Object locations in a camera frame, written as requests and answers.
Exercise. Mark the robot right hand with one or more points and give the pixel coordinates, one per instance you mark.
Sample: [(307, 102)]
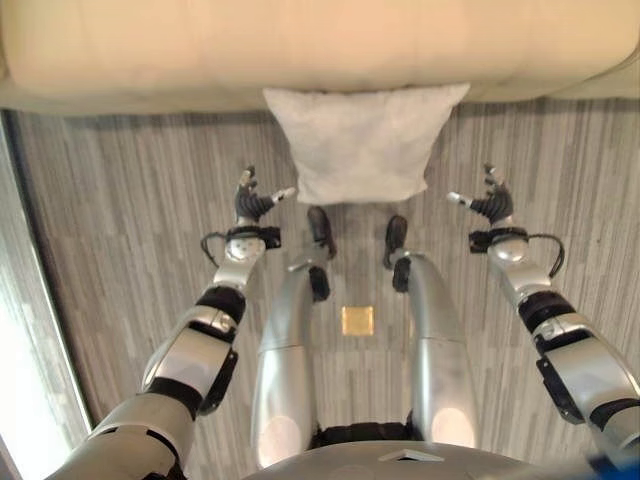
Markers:
[(495, 202)]

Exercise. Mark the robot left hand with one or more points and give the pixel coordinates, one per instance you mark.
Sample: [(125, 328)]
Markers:
[(248, 203)]

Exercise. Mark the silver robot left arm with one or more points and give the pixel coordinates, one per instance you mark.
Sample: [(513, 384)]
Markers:
[(200, 350)]

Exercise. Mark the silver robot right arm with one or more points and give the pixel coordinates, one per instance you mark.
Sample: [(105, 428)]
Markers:
[(560, 330)]

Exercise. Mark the cream sofa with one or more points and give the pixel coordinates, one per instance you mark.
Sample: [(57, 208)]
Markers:
[(300, 45)]

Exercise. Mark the white square cushion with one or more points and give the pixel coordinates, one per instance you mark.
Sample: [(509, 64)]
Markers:
[(362, 142)]

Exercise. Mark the silver robot right leg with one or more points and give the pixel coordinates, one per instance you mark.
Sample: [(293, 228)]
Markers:
[(432, 345)]

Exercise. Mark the brass floor socket plate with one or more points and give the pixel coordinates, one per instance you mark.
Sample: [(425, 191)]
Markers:
[(357, 320)]

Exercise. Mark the silver robot torso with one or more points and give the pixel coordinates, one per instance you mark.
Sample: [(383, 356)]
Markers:
[(390, 462)]

